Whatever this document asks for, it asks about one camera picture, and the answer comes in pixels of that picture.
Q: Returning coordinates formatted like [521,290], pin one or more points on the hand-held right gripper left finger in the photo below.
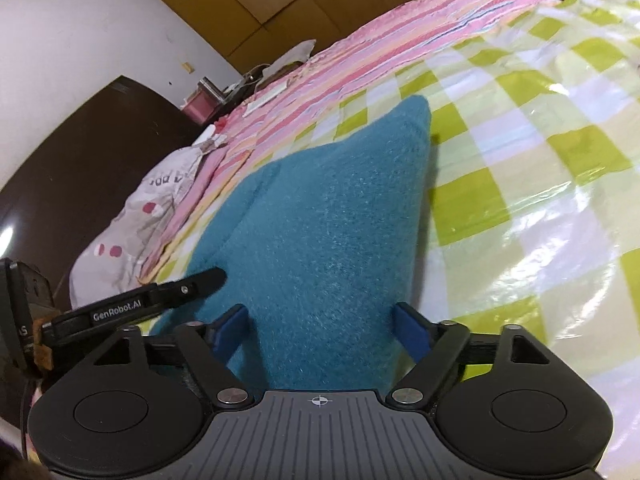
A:
[230,332]

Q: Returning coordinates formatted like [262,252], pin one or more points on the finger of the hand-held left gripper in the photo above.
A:
[192,285]

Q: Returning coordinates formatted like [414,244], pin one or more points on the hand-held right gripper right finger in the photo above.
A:
[412,332]

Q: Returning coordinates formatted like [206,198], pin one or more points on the teal knitted sweater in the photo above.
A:
[330,230]

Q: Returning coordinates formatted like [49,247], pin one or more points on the grey patterned pillow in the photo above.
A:
[145,210]

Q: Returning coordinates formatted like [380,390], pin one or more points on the dark brown headboard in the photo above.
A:
[75,170]

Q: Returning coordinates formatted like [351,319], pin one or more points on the pink storage container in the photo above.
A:
[200,102]

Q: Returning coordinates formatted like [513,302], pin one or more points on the white paper sheet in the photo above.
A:
[265,100]

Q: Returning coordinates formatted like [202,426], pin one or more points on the green white checked bed sheet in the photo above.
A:
[525,160]

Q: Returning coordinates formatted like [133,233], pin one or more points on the white bag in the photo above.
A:
[292,55]

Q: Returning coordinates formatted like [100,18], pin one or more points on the pink striped blanket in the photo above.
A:
[350,60]

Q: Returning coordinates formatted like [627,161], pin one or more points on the wooden wardrobe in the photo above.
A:
[280,0]

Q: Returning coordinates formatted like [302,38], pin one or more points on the wall light switch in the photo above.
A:
[188,68]

